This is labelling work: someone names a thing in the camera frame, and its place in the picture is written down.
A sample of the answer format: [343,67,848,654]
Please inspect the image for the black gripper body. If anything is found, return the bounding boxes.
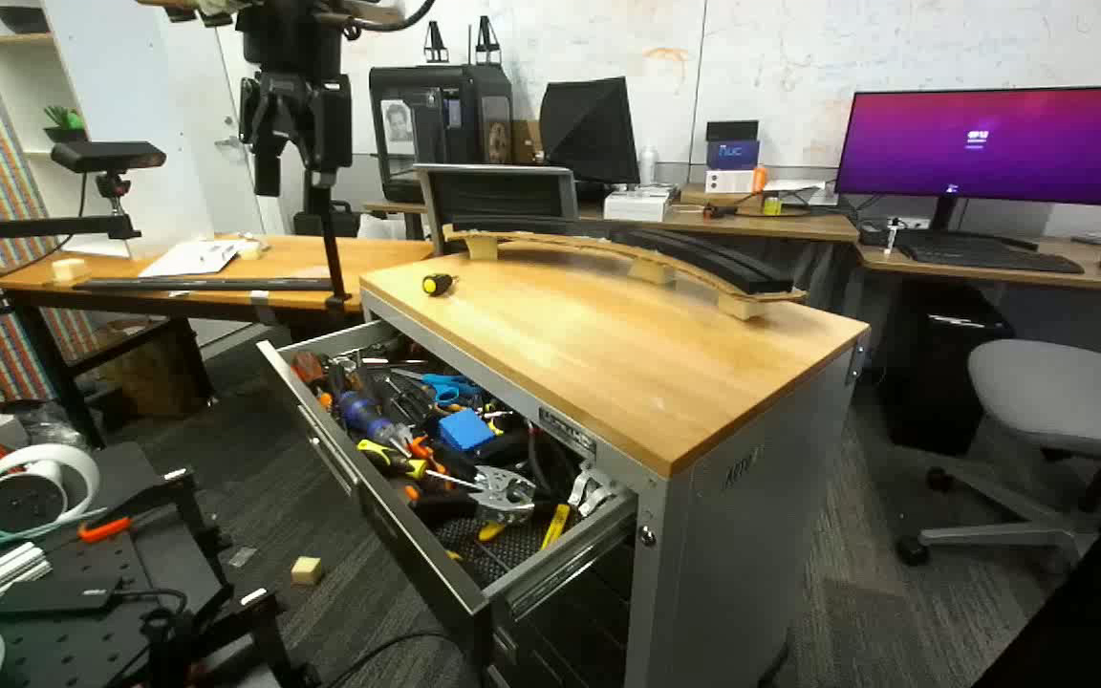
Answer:
[236,0,356,176]

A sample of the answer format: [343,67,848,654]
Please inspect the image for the grey metal cabinet drawer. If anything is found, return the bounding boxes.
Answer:
[253,315,644,656]

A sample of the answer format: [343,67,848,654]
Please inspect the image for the white paper sheet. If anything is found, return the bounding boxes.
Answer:
[139,238,253,283]

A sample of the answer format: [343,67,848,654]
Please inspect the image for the black box printer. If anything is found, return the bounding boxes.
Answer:
[369,61,515,205]

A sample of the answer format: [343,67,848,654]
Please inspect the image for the grey framed black panel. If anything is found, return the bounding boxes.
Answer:
[413,159,584,239]

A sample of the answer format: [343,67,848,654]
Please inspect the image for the wooden desk black legs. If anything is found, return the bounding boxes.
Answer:
[0,231,441,452]

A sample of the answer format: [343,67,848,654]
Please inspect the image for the small green plant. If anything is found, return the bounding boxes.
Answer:
[37,100,92,145]

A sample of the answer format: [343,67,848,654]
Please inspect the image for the small wooden block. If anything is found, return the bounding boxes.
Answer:
[48,253,96,287]

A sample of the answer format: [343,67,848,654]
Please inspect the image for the light blue tool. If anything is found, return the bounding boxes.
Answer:
[418,368,485,412]

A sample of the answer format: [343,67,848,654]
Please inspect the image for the black angular monitor back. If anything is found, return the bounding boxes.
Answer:
[536,73,644,197]

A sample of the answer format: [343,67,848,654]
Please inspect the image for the black item on shelf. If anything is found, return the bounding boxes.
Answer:
[0,3,59,36]

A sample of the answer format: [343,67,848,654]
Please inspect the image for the blue plastic box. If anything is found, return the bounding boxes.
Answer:
[434,405,503,463]

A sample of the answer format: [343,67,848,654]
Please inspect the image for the white flat box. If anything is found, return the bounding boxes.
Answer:
[602,184,677,227]

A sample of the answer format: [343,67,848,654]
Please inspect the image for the curved wooden piece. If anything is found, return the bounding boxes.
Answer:
[441,220,810,323]

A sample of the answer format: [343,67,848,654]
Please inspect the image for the white spool roll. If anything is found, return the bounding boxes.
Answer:
[0,438,109,541]

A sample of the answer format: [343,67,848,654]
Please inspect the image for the silver pliers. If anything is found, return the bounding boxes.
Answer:
[462,463,542,522]

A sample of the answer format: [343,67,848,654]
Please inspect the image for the grey tool cabinet wooden top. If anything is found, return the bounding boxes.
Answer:
[356,249,877,688]

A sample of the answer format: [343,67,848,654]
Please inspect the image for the pale wooden cube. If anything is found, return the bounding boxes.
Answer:
[287,549,331,593]

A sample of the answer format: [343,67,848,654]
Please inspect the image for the black ribbed curved strips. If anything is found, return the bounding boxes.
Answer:
[596,220,798,298]

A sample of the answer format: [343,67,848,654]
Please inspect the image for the small box blue display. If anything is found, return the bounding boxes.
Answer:
[704,119,766,176]

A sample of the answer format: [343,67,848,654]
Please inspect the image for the white silver hand tool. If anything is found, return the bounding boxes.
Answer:
[566,466,620,522]

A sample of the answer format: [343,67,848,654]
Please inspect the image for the black perforated cart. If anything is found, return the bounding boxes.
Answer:
[0,438,315,688]

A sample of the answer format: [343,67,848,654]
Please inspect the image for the long wooden office desk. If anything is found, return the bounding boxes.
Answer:
[356,184,1101,304]

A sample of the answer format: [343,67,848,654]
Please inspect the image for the black computer tower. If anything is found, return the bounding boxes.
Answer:
[877,287,1017,459]

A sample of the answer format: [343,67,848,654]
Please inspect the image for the black keyboard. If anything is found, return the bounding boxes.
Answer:
[896,231,1089,280]

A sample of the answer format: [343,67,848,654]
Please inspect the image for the monitor with purple screen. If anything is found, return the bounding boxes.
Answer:
[833,81,1101,239]

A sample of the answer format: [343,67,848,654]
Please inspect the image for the grey office chair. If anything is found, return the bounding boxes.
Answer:
[891,332,1101,574]

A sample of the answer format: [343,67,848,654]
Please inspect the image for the dark foreground panel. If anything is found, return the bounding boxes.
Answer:
[973,466,1101,688]

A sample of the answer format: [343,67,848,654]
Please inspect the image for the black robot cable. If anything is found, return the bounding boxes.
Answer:
[342,0,441,36]

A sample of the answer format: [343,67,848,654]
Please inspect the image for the black stereo camera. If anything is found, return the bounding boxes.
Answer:
[48,138,174,205]

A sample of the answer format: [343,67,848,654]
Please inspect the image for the white wall shelf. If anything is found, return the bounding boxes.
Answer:
[0,0,104,249]

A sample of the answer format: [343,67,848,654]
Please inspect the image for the blue handled screwdriver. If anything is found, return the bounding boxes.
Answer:
[331,380,397,447]

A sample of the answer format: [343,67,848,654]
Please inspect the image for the yellow black handled tool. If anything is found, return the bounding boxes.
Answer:
[352,436,436,485]

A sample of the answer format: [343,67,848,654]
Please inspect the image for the orange handled tool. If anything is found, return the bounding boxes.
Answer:
[74,512,141,549]

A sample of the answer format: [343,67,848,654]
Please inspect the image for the yellow handled cutter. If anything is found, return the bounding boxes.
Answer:
[536,500,583,555]

